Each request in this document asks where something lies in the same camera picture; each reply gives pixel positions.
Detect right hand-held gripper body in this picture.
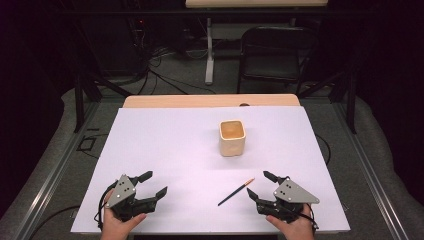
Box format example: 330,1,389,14
255,176,320,224

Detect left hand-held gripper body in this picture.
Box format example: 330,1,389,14
105,174,158,223

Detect dark blue pencil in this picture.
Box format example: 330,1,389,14
217,177,256,207

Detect cream square ceramic cup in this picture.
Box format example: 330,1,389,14
218,119,247,158

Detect person's right hand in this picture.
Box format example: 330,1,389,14
265,203,316,240

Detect person's left hand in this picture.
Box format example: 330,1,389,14
100,190,148,240

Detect white paper sheet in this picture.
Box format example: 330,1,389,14
70,105,351,234

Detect light wooden table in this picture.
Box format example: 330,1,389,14
122,93,301,109

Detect black folding chair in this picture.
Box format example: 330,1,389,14
236,26,318,97

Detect white metal table leg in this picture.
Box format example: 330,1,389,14
204,17,216,86

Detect beige background table top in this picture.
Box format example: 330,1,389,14
184,0,329,9

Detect left hand-held gripper cable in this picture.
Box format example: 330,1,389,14
93,181,120,232

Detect hand-held gripper cable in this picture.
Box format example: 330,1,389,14
299,203,320,231
93,181,120,232

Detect right hand-held gripper cable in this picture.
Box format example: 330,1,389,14
299,203,320,231

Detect thin black cable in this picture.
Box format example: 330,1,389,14
314,133,332,166

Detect grey metal floor rail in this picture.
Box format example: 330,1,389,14
333,99,412,240
9,99,101,240

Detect black floor cable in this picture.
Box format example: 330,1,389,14
29,204,82,240

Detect black metal frame stand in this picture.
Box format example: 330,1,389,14
296,64,358,135
72,63,134,134

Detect bundle of black floor cables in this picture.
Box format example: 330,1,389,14
113,16,218,96

